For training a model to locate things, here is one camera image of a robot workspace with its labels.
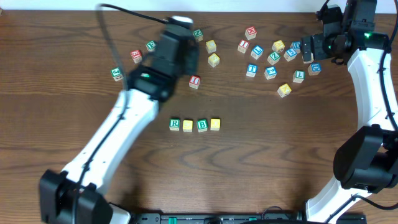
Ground green B block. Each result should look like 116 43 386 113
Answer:
197 119 208 133

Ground red i block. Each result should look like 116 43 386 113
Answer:
238 39 250 54
188 75 201 89

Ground yellow block lower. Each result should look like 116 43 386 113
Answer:
208 53 220 67

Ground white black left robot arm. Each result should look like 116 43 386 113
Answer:
39 25 198 223

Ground yellow block soccer side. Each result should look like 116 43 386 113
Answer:
272 40 285 54

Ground yellow O block front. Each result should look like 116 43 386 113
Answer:
182 119 193 133

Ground yellow K block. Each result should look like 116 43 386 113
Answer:
277 83 292 98

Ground yellow block upper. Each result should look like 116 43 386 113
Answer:
205 40 217 54

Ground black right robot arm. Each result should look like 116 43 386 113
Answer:
301 31 397 223

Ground blue d block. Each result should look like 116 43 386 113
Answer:
308 63 322 76
290 41 301 54

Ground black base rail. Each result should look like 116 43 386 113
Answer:
130 212 368 224

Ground blue D block right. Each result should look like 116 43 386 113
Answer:
308 63 322 76

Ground red I block left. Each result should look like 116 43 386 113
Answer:
188 75 201 89

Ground green R block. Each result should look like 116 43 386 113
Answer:
169 118 180 131

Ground blue D block upper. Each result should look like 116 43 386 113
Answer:
290 41 301 54

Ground red I block right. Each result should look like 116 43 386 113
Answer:
238 39 250 54

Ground blue L block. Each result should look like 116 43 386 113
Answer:
251 45 264 60

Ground green N block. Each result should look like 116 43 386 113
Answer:
193 29 203 42

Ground red G block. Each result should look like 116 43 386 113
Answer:
130 50 142 63

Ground blue 2 block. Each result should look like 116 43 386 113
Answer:
264 66 277 80

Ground green Z block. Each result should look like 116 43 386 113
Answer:
267 52 280 65

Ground green 7 block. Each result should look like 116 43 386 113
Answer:
292 70 305 83

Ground green F block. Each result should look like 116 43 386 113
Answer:
146 40 156 52

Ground red block top right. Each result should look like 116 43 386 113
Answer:
245 26 257 40

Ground green J block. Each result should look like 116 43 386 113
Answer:
111 67 124 82

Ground blue 5 block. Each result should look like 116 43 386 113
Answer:
284 48 297 62

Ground yellow o block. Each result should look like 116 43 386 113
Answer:
210 118 221 131
182 119 193 133

